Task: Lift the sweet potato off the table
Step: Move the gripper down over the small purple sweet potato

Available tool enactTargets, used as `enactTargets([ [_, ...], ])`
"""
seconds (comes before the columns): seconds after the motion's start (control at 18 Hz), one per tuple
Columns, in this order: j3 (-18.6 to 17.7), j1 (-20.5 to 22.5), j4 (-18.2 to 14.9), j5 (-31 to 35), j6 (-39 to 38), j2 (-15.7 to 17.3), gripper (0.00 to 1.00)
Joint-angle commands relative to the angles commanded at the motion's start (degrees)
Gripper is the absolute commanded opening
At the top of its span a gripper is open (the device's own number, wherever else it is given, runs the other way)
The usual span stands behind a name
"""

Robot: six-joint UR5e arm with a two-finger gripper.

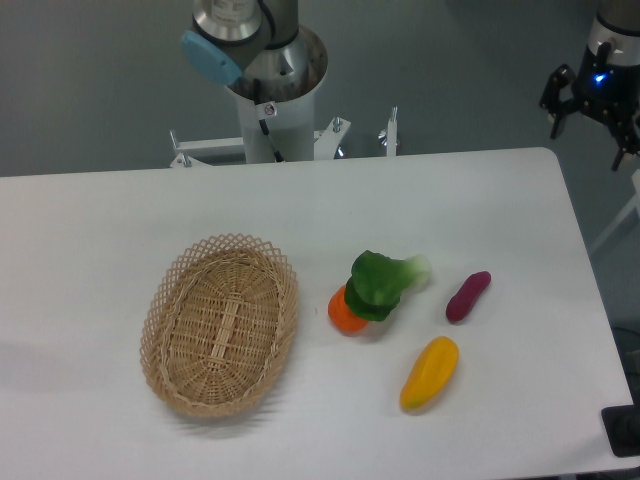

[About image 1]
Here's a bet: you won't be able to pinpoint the green bok choy toy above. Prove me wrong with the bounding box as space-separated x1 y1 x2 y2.
344 250 432 322

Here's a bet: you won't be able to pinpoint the black cable on pedestal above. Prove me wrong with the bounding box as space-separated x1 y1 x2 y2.
252 78 285 164

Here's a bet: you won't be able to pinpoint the orange toy vegetable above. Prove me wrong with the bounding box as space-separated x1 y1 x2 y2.
328 285 368 334

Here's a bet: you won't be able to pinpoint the white frame at right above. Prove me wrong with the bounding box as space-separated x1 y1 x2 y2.
588 170 639 258

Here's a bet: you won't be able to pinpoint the oval wicker basket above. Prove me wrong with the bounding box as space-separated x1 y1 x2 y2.
140 234 298 419

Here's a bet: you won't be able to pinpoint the yellow mango toy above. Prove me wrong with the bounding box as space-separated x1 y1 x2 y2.
399 336 459 411

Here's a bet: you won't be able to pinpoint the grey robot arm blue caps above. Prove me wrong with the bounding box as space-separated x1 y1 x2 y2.
180 1 639 169

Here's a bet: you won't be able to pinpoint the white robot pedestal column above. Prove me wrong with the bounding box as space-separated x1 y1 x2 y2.
228 26 328 153

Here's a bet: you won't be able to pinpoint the purple sweet potato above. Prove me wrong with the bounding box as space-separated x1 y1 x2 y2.
445 271 492 324

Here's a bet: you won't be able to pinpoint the white metal base frame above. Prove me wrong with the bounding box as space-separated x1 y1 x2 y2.
168 106 401 169

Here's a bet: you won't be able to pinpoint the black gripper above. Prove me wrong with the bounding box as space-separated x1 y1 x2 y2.
539 42 639 171

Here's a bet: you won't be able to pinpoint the black device at table edge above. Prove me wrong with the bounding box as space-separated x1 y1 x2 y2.
601 405 639 458

